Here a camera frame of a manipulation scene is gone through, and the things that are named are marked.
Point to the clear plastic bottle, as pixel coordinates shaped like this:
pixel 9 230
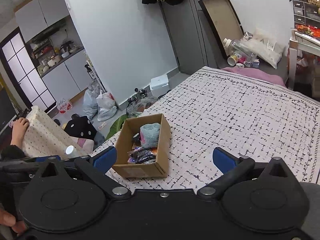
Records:
pixel 246 56

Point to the white foam box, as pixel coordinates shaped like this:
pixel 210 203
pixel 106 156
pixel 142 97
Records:
pixel 159 85

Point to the bystander hand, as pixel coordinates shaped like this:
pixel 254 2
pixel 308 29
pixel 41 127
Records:
pixel 19 129

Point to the pink blanket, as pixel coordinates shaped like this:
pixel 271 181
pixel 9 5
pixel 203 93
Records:
pixel 256 74

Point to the grey plastic bag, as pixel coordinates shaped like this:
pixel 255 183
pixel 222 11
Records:
pixel 90 105

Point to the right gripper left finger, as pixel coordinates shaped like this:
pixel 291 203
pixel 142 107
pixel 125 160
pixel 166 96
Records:
pixel 95 168

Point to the spray bottle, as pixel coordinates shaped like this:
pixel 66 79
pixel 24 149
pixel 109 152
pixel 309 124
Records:
pixel 89 71

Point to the person left hand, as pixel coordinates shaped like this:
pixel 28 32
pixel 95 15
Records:
pixel 9 220

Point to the brown cardboard box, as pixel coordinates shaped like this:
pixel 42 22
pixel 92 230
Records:
pixel 129 139

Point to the hamburger plush toy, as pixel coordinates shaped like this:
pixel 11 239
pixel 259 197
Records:
pixel 153 150

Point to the white desk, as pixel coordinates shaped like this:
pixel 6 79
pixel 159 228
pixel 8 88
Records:
pixel 299 42

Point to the grey door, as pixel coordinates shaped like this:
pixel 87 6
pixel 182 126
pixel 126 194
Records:
pixel 191 37

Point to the desk drawer organizer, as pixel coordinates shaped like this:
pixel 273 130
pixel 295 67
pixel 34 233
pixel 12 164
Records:
pixel 306 14

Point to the paper cup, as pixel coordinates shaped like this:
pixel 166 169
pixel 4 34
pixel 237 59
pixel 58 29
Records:
pixel 233 60

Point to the white plastic bag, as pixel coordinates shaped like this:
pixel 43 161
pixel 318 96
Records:
pixel 106 106

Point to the white pillow bag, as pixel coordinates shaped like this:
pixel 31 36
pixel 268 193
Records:
pixel 265 45

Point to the green leaf cushion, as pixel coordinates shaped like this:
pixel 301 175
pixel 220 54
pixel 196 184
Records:
pixel 116 126

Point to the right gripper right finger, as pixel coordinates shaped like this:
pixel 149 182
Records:
pixel 234 170

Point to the black items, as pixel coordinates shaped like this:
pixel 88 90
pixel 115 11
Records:
pixel 141 155

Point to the light blue plush toy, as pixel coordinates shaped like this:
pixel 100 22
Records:
pixel 149 135

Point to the black camera tripod gear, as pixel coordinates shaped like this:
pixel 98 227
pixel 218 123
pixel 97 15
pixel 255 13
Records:
pixel 139 94

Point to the white dotted fabric box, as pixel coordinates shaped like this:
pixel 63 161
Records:
pixel 45 138

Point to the black polka dot cushion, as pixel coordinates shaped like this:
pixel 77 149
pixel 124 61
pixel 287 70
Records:
pixel 81 127

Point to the framed board leaning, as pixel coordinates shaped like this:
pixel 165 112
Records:
pixel 223 21

